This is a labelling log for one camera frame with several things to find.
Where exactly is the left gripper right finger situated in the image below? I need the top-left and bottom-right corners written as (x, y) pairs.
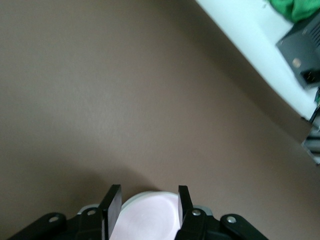
top-left (174, 184), bottom-right (270, 240)

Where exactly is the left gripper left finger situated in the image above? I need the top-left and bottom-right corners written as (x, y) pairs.
top-left (8, 184), bottom-right (123, 240)

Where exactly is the pink bowl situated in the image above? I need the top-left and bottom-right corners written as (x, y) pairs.
top-left (109, 194), bottom-right (182, 240)

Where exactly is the white bowl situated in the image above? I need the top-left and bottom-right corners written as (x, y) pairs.
top-left (121, 190), bottom-right (181, 210)

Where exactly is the brown table cover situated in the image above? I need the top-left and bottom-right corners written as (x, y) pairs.
top-left (0, 0), bottom-right (312, 240)

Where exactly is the black electronic box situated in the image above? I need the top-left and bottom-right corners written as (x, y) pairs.
top-left (275, 16), bottom-right (320, 90)

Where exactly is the green fabric bundle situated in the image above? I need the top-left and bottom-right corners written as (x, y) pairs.
top-left (262, 0), bottom-right (320, 23)

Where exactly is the aluminium frame beam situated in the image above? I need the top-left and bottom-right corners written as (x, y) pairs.
top-left (301, 122), bottom-right (320, 165)

